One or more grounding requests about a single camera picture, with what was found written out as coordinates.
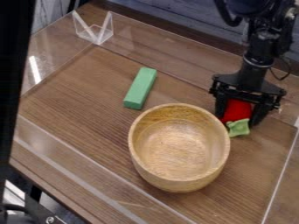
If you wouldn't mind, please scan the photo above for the wooden bowl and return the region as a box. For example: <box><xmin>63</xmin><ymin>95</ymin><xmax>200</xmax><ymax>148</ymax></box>
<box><xmin>127</xmin><ymin>103</ymin><xmax>230</xmax><ymax>193</ymax></box>

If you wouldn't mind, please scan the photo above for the red plush fruit green stem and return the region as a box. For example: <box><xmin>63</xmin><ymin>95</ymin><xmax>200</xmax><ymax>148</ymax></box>
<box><xmin>220</xmin><ymin>99</ymin><xmax>252</xmax><ymax>137</ymax></box>

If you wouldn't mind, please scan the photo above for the black foreground post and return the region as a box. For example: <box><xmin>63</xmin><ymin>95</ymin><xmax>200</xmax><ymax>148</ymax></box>
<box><xmin>0</xmin><ymin>0</ymin><xmax>36</xmax><ymax>211</ymax></box>

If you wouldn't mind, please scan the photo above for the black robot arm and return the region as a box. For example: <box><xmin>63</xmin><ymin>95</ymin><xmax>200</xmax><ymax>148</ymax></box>
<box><xmin>210</xmin><ymin>0</ymin><xmax>299</xmax><ymax>126</ymax></box>

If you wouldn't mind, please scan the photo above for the clear acrylic corner bracket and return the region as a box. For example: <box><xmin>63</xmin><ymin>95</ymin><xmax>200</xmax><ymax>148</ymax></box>
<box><xmin>71</xmin><ymin>11</ymin><xmax>113</xmax><ymax>46</ymax></box>

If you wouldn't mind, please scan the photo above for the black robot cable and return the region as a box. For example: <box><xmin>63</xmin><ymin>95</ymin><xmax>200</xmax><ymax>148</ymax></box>
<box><xmin>268</xmin><ymin>56</ymin><xmax>294</xmax><ymax>82</ymax></box>

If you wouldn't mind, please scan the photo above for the black table leg frame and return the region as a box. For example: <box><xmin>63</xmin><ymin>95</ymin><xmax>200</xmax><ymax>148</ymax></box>
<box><xmin>0</xmin><ymin>181</ymin><xmax>67</xmax><ymax>224</ymax></box>

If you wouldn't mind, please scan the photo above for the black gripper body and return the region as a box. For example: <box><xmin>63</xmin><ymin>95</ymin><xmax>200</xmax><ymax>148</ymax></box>
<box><xmin>210</xmin><ymin>73</ymin><xmax>286</xmax><ymax>109</ymax></box>

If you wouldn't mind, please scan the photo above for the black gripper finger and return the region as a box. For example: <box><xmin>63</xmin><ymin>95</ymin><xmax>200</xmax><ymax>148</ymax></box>
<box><xmin>248</xmin><ymin>104</ymin><xmax>271</xmax><ymax>127</ymax></box>
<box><xmin>215</xmin><ymin>94</ymin><xmax>228</xmax><ymax>118</ymax></box>

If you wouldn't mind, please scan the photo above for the clear acrylic front wall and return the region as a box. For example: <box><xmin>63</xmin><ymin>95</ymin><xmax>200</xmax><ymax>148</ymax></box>
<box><xmin>11</xmin><ymin>116</ymin><xmax>196</xmax><ymax>224</ymax></box>

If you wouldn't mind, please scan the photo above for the green rectangular block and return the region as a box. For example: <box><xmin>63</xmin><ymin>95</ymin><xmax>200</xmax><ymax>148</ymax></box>
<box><xmin>123</xmin><ymin>67</ymin><xmax>156</xmax><ymax>109</ymax></box>

